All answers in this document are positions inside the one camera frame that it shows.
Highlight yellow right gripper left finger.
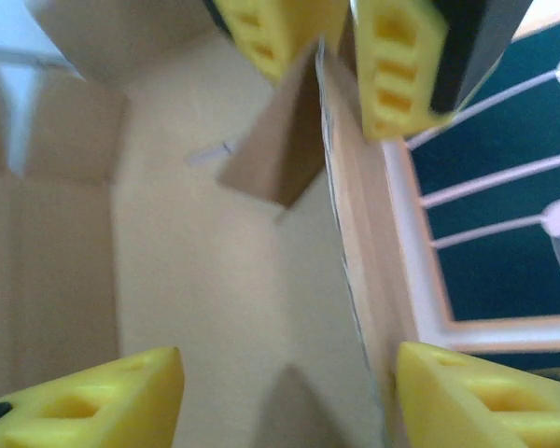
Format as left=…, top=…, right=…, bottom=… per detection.
left=0, top=345, right=186, bottom=448

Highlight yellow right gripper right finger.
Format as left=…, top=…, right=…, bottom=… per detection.
left=394, top=340, right=560, bottom=448

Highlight brown cardboard box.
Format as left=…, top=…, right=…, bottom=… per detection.
left=0, top=0, right=417, bottom=448

